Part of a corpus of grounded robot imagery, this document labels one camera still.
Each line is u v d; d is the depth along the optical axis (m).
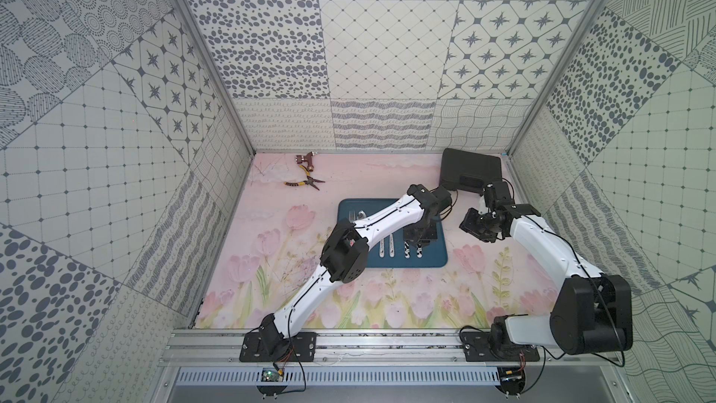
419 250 0.88
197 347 0.75
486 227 0.74
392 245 0.93
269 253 0.93
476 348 0.73
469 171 1.11
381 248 0.91
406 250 0.90
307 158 1.17
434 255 0.86
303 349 0.73
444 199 0.75
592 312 0.41
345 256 0.60
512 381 0.72
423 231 0.78
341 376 0.70
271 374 0.71
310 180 1.11
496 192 0.69
